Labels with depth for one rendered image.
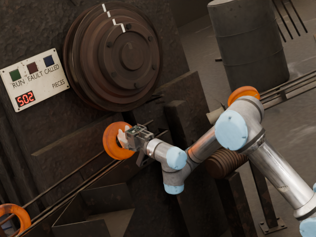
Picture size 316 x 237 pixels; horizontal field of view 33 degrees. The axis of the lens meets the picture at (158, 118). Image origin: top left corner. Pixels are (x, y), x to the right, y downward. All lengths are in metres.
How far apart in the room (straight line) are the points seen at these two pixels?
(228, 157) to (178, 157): 0.66
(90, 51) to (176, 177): 0.63
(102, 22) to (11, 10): 0.37
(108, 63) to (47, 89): 0.29
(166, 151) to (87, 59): 0.54
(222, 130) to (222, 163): 0.80
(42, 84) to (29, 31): 0.22
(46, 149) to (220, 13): 3.02
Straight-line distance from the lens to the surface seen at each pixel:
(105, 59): 2.20
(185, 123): 2.56
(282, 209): 3.05
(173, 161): 1.93
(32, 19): 2.32
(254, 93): 2.60
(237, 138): 1.72
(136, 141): 2.08
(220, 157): 2.54
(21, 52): 2.29
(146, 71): 2.32
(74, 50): 2.22
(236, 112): 1.73
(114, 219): 2.09
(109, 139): 2.17
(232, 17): 4.95
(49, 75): 2.31
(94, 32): 2.25
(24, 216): 2.19
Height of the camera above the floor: 1.48
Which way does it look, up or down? 16 degrees down
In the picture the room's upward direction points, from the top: 18 degrees counter-clockwise
